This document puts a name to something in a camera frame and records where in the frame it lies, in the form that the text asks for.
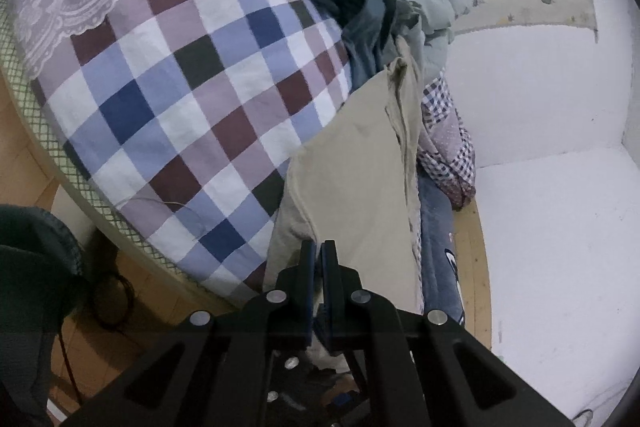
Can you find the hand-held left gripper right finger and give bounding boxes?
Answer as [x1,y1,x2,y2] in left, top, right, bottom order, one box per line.
[320,239,573,427]

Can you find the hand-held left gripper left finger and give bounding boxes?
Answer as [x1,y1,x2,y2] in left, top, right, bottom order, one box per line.
[60,241,317,427]

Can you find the beige pants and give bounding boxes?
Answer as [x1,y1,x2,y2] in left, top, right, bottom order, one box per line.
[267,57,426,313]

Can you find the blue plush blanket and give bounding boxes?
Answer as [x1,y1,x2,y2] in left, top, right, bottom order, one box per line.
[417,167,468,328]

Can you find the wooden headboard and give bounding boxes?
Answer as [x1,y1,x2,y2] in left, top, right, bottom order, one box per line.
[450,202,496,350]

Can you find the folded checkered quilt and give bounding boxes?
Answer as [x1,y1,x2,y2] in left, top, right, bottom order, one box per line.
[417,77,478,210]

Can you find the checkered bed sheet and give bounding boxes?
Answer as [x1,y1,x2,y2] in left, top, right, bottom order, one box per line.
[10,0,356,303]

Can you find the dark blue garment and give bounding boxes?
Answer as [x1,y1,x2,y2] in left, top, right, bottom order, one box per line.
[265,0,401,92]

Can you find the mattress with green mesh edge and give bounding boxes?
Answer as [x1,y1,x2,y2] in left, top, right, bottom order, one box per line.
[0,0,241,303]

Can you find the black cable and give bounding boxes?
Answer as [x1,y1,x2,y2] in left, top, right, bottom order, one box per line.
[50,267,136,408]

